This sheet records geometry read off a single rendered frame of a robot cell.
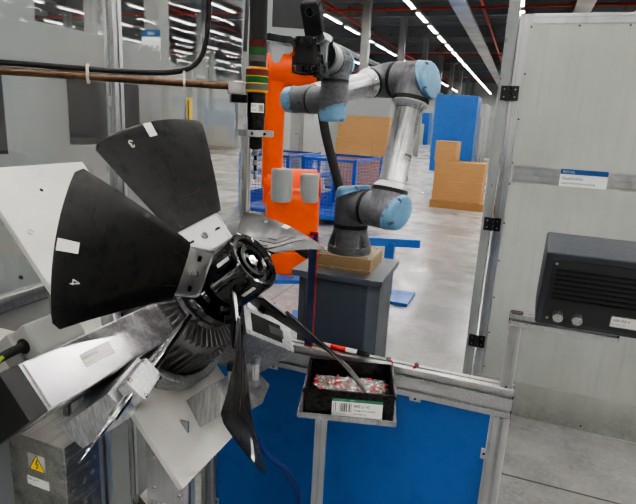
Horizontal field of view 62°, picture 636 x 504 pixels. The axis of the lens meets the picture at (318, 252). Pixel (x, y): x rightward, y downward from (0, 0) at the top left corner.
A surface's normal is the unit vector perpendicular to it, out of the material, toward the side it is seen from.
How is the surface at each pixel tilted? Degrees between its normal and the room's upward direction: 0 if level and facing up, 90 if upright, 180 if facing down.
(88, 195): 73
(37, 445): 90
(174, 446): 50
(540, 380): 89
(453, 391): 90
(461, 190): 90
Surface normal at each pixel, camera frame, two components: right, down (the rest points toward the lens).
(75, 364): 0.75, -0.52
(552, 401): -0.36, 0.21
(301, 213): 0.12, 0.25
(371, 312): 0.44, 0.24
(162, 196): 0.25, -0.22
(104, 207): 0.78, -0.06
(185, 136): 0.41, -0.47
